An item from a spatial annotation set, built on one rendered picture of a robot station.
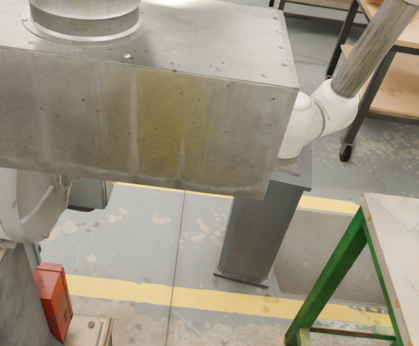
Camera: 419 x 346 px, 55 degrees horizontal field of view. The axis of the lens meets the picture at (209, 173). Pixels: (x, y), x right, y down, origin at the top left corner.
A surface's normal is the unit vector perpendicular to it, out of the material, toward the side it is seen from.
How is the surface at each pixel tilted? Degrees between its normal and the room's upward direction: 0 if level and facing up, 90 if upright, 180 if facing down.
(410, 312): 0
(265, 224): 90
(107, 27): 90
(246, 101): 90
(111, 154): 90
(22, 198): 81
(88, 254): 0
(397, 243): 0
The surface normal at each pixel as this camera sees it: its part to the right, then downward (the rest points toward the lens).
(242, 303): 0.13, -0.72
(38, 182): 0.98, 0.17
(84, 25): 0.21, 0.70
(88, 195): -0.04, 0.69
